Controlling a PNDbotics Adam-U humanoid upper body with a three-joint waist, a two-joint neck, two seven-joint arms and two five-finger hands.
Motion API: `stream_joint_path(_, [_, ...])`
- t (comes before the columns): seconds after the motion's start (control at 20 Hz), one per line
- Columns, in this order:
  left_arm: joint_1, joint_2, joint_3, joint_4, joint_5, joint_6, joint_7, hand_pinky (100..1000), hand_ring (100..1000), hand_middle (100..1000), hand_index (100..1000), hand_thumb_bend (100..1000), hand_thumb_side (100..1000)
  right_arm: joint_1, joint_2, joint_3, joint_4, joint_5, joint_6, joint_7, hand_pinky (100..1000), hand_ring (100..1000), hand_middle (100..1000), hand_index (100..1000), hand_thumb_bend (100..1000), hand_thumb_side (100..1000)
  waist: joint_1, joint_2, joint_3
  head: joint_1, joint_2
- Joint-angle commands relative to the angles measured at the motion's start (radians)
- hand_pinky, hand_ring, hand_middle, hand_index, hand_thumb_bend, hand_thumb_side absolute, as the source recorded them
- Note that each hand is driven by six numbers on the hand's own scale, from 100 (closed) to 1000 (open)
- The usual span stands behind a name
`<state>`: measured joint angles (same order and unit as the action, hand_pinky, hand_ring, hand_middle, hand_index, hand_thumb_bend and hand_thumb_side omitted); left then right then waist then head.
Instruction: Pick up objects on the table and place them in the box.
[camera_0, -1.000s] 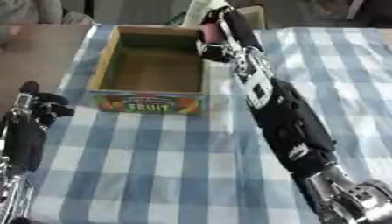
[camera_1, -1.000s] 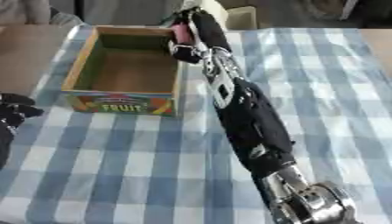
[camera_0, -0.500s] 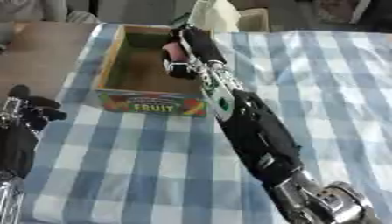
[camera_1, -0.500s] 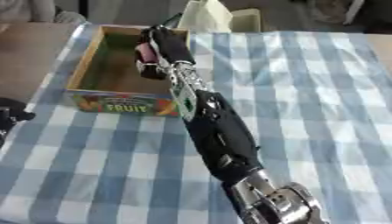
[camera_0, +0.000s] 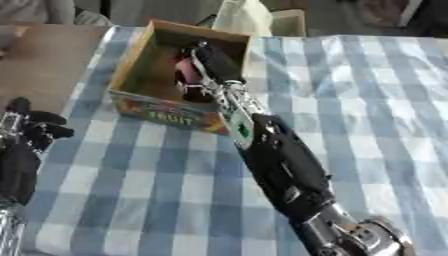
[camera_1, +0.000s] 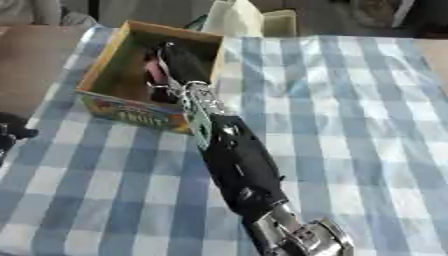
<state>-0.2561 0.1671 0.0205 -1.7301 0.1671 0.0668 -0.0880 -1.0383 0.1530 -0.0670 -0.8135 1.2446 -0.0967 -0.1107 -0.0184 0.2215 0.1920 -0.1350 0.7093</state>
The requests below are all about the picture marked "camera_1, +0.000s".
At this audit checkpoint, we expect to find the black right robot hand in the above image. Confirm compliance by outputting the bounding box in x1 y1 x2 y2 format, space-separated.
145 40 214 104

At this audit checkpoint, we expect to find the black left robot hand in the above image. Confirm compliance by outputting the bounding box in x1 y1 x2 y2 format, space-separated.
0 111 41 168

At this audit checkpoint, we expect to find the pink toy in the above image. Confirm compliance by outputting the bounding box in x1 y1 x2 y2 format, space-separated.
143 55 167 84

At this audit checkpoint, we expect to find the tan cardboard box green inside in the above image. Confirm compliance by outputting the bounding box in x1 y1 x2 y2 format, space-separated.
73 19 228 136

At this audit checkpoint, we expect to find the pale chair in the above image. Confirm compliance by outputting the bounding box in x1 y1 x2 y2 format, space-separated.
260 9 300 38

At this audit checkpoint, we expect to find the person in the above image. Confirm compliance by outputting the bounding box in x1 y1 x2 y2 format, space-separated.
0 0 98 28

